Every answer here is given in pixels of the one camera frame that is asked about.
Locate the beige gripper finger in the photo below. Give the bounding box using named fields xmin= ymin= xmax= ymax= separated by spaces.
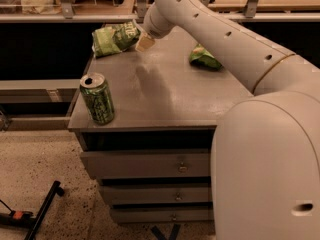
xmin=135 ymin=33 xmax=155 ymax=52

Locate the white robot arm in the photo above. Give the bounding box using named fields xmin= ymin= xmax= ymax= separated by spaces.
xmin=143 ymin=0 xmax=320 ymax=240

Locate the middle grey drawer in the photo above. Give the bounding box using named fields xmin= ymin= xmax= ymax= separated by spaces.
xmin=99 ymin=184 xmax=212 ymax=206

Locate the bottom grey drawer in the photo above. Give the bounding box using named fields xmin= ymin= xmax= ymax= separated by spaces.
xmin=110 ymin=207 xmax=213 ymax=224

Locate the green soda can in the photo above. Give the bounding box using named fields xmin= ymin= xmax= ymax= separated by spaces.
xmin=80 ymin=72 xmax=114 ymax=125

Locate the grey drawer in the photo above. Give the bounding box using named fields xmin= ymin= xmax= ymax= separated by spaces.
xmin=99 ymin=184 xmax=212 ymax=206
xmin=80 ymin=149 xmax=210 ymax=179
xmin=110 ymin=207 xmax=213 ymax=224

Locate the black stand leg left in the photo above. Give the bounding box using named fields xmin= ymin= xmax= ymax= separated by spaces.
xmin=24 ymin=181 xmax=65 ymax=240

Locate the orange black tool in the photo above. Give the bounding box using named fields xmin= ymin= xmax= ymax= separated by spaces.
xmin=0 ymin=200 xmax=34 ymax=228

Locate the metal shelf rail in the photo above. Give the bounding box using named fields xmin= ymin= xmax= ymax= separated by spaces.
xmin=0 ymin=12 xmax=320 ymax=23

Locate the top grey drawer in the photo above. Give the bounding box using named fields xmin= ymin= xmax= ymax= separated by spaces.
xmin=80 ymin=149 xmax=210 ymax=179

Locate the grey drawer cabinet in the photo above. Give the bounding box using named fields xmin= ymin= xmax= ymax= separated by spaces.
xmin=69 ymin=28 xmax=250 ymax=210

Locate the green snack pouch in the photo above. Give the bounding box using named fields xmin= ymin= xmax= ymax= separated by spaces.
xmin=189 ymin=44 xmax=222 ymax=70

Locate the green jalapeno chip bag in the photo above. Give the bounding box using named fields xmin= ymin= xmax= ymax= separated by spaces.
xmin=92 ymin=21 xmax=141 ymax=57

